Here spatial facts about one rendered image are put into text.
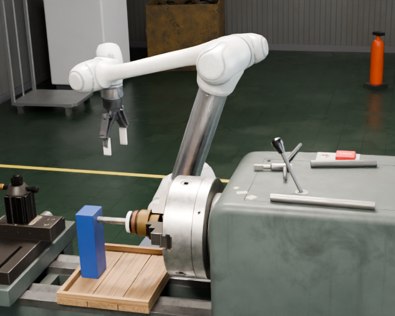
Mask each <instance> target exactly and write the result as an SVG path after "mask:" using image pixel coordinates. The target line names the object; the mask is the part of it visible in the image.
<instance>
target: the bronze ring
mask: <svg viewBox="0 0 395 316"><path fill-rule="evenodd" d="M148 221H157V222H162V221H163V217H162V215H161V214H153V213H152V209H150V210H144V209H142V210H140V211H132V212H131V214H130V218H129V230H130V233H131V234H138V235H139V236H146V226H145V224H146V223H147V222H148ZM147 237H148V238H149V236H147Z"/></svg>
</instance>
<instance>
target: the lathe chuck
mask: <svg viewBox="0 0 395 316"><path fill-rule="evenodd" d="M204 178H206V177H201V176H177V177H176V178H175V179H174V180H173V182H172V184H171V186H170V188H169V192H168V194H167V198H166V203H165V208H164V215H163V221H162V236H166V235H167V234H169V235H170V237H172V248H171V250H167V248H162V255H163V260H164V265H165V268H166V270H167V272H168V274H170V276H172V277H184V278H197V279H199V278H198V277H197V276H196V274H195V272H194V267H193V263H192V251H191V234H192V219H193V213H194V206H195V202H196V197H197V194H198V190H199V187H200V185H201V183H202V181H203V180H204ZM183 181H191V182H192V184H191V185H189V186H182V185H181V182H183ZM176 271H183V272H185V273H186V275H179V274H177V273H176Z"/></svg>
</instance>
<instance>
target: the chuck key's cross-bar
mask: <svg viewBox="0 0 395 316"><path fill-rule="evenodd" d="M301 146H302V144H301V143H299V144H298V145H297V147H296V148H295V149H294V150H293V151H292V152H291V154H290V155H289V156H288V157H287V159H288V161H289V160H290V159H291V158H292V157H293V156H294V155H295V154H296V152H297V151H298V150H299V149H300V148H301ZM283 179H284V180H286V179H287V167H286V166H284V167H283Z"/></svg>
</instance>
